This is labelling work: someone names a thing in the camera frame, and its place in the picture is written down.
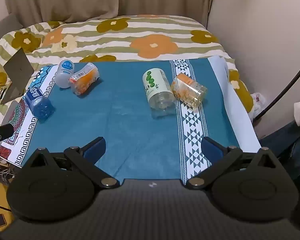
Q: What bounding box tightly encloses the clear cup with green dots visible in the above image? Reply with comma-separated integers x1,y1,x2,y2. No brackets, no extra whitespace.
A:
142,68,177,118

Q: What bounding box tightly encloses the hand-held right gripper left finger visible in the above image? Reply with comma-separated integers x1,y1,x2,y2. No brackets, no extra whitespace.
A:
21,137,120,189

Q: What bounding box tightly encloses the teal cloth with patterned band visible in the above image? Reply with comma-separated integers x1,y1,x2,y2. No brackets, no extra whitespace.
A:
21,59,240,183

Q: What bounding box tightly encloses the white sheet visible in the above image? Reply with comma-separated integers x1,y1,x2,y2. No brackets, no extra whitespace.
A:
207,55,262,153

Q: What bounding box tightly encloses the white plastic bag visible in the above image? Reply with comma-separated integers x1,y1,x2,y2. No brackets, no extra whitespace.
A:
249,92,268,122

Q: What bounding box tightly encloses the clear cup with orange wrapper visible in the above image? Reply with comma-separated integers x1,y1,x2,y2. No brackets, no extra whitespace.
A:
68,62,100,96

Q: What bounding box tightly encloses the black cable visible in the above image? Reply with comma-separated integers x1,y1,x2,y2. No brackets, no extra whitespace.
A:
254,54,300,121

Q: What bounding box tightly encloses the white cup with blue label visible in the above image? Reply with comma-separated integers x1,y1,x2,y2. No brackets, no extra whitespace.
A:
55,59,75,89

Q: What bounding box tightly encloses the blue label plastic bottle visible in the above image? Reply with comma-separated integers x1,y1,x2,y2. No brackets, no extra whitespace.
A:
24,87,55,118

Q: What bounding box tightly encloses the tangle of cables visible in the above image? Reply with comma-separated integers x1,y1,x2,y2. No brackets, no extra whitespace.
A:
0,158,16,183

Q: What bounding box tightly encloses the floral striped blanket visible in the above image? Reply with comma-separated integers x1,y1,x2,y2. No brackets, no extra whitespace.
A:
0,14,254,130

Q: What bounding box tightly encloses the person's leg in jeans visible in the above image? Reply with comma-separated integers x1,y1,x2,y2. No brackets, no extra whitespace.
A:
259,120,300,180

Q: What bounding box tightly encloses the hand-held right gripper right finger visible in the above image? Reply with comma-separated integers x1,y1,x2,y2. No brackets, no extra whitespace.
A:
183,137,287,190

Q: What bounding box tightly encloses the clear cup with orange label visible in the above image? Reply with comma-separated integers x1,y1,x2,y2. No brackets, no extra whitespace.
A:
171,73,208,108

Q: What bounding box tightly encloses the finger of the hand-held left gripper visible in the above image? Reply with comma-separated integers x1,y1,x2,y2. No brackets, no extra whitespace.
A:
0,124,15,157

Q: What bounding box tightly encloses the grey folding stand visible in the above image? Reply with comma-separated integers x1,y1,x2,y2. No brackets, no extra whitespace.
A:
0,48,35,125

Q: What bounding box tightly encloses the patterned mat with key border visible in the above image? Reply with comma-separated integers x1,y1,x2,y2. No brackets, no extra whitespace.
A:
0,64,58,167

